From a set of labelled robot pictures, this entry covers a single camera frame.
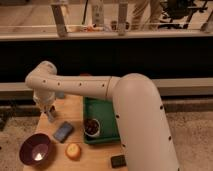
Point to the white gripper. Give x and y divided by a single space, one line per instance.
45 107

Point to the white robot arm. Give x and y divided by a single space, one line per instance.
143 127

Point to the orange bowl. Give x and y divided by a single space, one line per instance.
85 74

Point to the purple bowl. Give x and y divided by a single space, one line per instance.
35 149

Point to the light blue cup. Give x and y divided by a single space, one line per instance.
60 95

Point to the blue sponge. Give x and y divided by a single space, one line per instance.
62 133

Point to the green plastic tray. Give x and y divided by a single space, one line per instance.
102 111

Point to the round yellow pastry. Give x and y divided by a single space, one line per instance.
73 151

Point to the black rectangular block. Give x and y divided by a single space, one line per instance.
118 161

